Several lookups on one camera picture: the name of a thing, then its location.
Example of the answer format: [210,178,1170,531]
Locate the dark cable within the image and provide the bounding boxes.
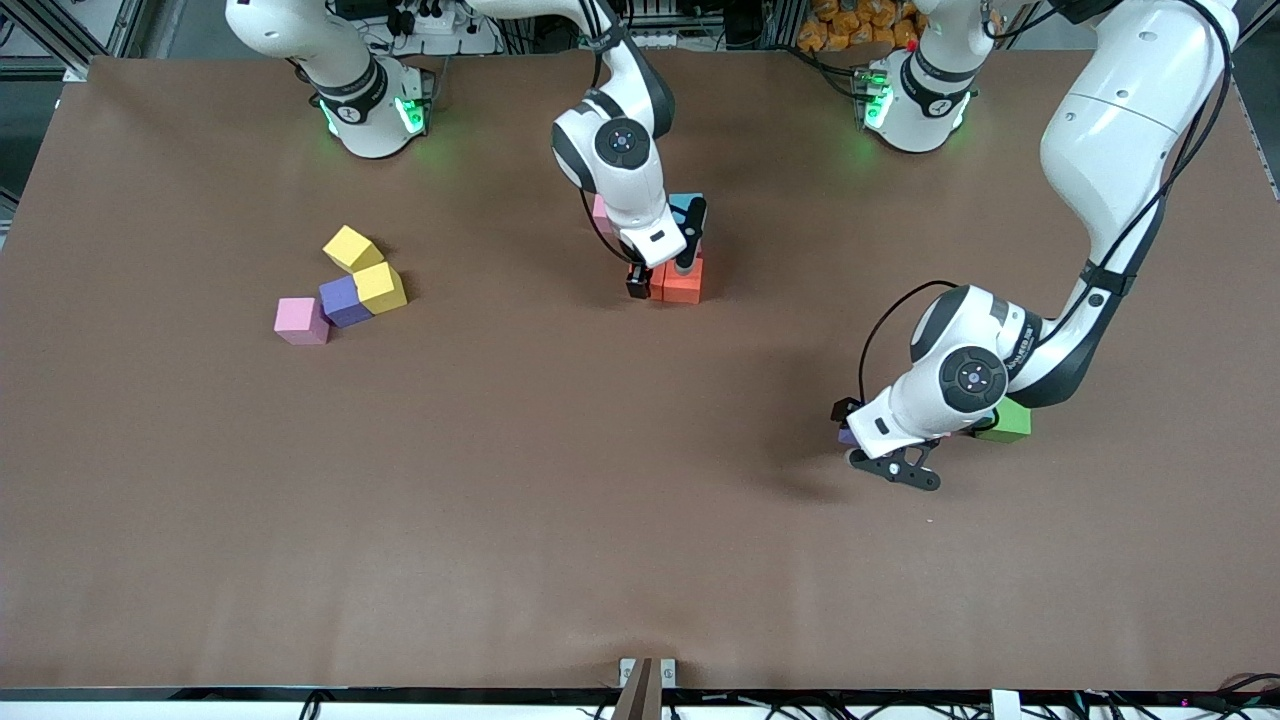
[1215,672,1280,701]

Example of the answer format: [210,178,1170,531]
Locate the green foam cube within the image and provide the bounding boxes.
[975,397,1033,444]

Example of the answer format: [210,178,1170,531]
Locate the grey metal bracket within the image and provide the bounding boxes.
[618,657,678,691]

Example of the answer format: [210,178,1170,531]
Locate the brown tapered post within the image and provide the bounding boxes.
[610,657,665,720]

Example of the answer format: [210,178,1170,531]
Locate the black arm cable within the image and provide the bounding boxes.
[857,280,961,401]
[578,185,633,266]

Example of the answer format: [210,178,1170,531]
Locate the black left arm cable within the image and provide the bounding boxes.
[857,280,961,401]

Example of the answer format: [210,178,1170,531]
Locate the yellow foam cube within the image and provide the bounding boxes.
[322,224,385,274]
[352,261,409,317]

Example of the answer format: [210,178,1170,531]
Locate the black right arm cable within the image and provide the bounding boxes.
[578,185,633,266]

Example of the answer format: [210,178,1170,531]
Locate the bag of orange fruit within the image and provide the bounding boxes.
[797,0,923,53]

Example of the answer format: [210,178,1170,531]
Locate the white power strip with plugs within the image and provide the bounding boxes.
[385,0,501,56]

